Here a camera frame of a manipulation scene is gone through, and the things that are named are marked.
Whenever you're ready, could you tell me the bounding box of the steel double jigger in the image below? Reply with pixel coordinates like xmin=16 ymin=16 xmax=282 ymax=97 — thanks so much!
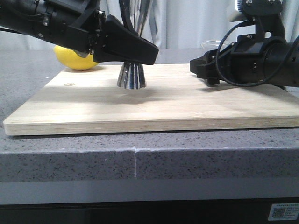
xmin=117 ymin=0 xmax=153 ymax=90

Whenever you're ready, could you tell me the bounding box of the white QR code label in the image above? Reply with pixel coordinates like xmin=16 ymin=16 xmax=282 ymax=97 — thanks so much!
xmin=268 ymin=203 xmax=299 ymax=221

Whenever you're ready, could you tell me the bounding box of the clear glass beaker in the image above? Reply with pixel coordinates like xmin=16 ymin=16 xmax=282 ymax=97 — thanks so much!
xmin=201 ymin=40 xmax=221 ymax=50

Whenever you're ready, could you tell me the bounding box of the yellow lemon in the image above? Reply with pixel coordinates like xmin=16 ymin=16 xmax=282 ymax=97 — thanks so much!
xmin=53 ymin=45 xmax=98 ymax=70

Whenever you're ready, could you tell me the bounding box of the grey pleated curtain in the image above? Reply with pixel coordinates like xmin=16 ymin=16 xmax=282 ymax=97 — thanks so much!
xmin=0 ymin=0 xmax=299 ymax=50

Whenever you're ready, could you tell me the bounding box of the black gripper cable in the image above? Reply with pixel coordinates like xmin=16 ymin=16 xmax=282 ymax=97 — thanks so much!
xmin=215 ymin=20 xmax=299 ymax=88

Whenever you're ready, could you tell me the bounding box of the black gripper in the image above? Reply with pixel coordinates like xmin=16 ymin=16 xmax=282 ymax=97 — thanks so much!
xmin=190 ymin=35 xmax=287 ymax=87
xmin=43 ymin=0 xmax=159 ymax=65

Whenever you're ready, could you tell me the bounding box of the black and white arm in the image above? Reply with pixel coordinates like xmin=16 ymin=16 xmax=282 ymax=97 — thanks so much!
xmin=190 ymin=0 xmax=299 ymax=87

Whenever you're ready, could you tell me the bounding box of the light wooden cutting board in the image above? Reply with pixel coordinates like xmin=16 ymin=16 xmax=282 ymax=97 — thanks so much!
xmin=4 ymin=64 xmax=299 ymax=136

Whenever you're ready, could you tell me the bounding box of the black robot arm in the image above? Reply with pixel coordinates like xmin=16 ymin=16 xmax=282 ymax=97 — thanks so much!
xmin=0 ymin=0 xmax=158 ymax=65

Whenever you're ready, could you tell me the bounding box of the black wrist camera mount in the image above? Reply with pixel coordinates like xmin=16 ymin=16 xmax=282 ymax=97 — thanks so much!
xmin=226 ymin=0 xmax=285 ymax=39

